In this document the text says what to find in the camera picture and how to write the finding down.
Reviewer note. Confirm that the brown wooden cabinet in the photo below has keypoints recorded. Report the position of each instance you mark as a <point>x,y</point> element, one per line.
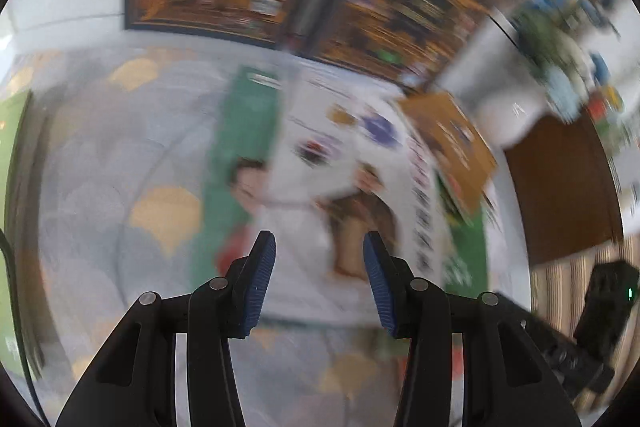
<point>565,197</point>

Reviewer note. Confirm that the orange brown cover book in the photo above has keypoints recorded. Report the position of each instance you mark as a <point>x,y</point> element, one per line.
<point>450,142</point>

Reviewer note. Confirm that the green girl cover book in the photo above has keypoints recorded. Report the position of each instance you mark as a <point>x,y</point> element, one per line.
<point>245,107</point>

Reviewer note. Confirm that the green landscape cover book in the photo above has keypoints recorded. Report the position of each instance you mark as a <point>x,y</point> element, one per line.
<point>470,247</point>

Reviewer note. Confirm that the white picture cover book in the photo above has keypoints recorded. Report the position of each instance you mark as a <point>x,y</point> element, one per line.
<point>300,217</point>

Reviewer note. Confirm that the white ribbed vase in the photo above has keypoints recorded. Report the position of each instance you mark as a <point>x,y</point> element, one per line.
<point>520,107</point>

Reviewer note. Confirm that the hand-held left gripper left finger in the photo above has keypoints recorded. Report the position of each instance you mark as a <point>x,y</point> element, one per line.
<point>260,282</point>

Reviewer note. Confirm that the black device with green light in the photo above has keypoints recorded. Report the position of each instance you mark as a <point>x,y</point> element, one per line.
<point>555,297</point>

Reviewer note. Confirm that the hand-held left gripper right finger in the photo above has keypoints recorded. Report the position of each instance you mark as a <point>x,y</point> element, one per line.
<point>377,282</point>

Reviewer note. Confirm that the grey orange fan-pattern mat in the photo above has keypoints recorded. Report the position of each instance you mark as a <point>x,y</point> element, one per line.
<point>100,167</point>

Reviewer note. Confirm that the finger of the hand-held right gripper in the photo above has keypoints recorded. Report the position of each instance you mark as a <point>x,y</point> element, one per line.
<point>575,367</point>

